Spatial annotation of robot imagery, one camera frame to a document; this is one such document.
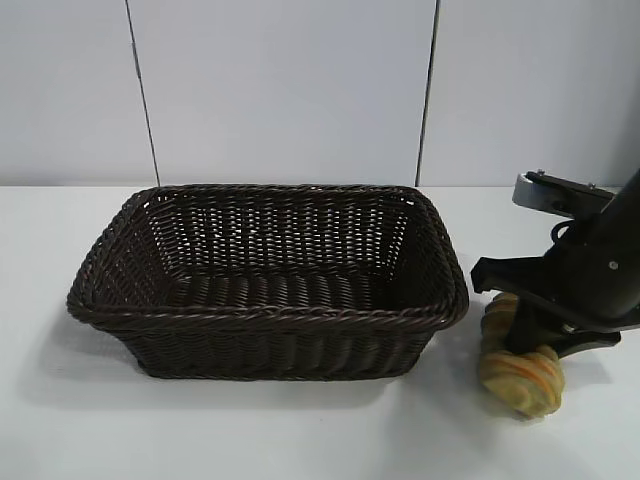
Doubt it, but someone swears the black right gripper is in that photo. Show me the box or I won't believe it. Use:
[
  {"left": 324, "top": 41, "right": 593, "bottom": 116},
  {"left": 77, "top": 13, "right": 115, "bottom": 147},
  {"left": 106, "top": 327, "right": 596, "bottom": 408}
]
[{"left": 471, "top": 219, "right": 640, "bottom": 359}]

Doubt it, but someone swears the long striped bread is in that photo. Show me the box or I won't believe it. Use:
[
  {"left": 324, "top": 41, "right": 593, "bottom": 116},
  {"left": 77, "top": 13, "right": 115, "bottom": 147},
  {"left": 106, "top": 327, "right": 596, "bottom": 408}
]
[{"left": 477, "top": 292, "right": 567, "bottom": 422}]

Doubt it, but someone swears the dark brown woven basket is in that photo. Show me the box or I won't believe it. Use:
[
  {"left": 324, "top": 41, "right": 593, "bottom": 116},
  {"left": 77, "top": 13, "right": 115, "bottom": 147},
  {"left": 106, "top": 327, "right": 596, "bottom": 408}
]
[{"left": 65, "top": 183, "right": 471, "bottom": 384}]

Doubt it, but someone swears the black camera cable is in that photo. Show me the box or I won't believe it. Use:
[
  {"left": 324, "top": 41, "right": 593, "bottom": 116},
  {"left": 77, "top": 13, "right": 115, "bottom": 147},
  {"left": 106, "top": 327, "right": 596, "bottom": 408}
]
[{"left": 546, "top": 221, "right": 577, "bottom": 247}]

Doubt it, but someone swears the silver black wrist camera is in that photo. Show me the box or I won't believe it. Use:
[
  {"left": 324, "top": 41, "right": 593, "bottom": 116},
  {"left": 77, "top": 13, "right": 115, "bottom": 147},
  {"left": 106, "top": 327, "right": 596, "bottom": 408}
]
[{"left": 511, "top": 169, "right": 614, "bottom": 222}]

